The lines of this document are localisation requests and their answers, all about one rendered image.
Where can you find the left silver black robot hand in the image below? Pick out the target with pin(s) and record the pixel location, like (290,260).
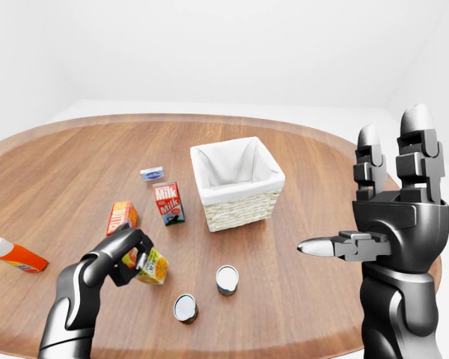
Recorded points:
(124,247)

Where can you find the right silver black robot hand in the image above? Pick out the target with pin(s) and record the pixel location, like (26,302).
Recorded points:
(404,224)

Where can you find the orange juice carton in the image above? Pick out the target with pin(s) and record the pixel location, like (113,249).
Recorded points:
(155,268)

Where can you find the left silver black robot arm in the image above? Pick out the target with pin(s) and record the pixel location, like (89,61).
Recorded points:
(72,306)

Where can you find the right silver black robot arm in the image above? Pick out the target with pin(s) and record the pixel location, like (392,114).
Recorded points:
(396,318)

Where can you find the wicker basket with white liner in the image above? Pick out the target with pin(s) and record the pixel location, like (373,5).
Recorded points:
(237,183)

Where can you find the orange butter box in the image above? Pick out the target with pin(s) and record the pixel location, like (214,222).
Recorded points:
(121,217)

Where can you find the red milk carton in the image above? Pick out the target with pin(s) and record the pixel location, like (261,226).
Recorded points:
(169,203)

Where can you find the small blue white box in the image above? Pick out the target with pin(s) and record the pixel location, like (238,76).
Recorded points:
(152,174)

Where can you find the tin with red label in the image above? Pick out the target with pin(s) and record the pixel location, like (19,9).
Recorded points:
(185,309)

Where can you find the tin with blue green label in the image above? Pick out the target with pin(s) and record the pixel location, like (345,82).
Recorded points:
(227,279)

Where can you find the orange bottle with white cap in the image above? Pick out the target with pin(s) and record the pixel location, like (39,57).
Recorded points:
(16,256)

